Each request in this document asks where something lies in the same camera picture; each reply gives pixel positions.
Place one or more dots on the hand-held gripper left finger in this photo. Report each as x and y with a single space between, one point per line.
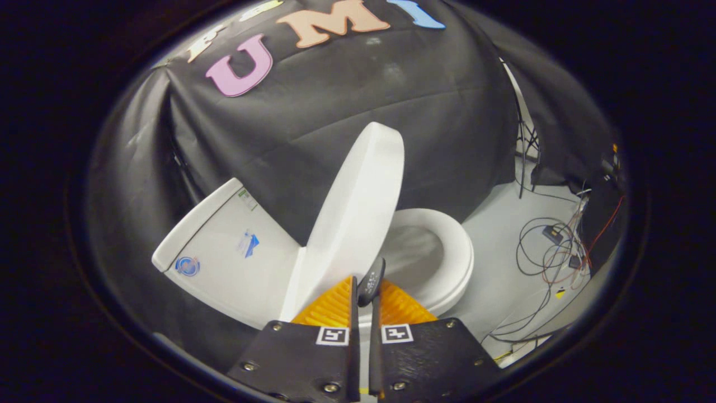
313 364

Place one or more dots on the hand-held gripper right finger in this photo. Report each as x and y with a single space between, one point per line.
425 364

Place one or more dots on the black lid pull tab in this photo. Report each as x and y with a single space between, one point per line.
372 280

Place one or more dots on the white toilet lid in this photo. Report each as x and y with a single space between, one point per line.
358 212

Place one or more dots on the white toilet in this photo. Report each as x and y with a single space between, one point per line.
224 268

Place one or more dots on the small black adapter box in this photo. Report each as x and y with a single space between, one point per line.
552 234

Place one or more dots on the black tripod stand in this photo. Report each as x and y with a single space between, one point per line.
520 179

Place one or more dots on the black backdrop cloth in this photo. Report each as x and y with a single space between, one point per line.
565 140
363 84
128 196

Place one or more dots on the orange and black device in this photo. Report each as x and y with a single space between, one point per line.
611 165

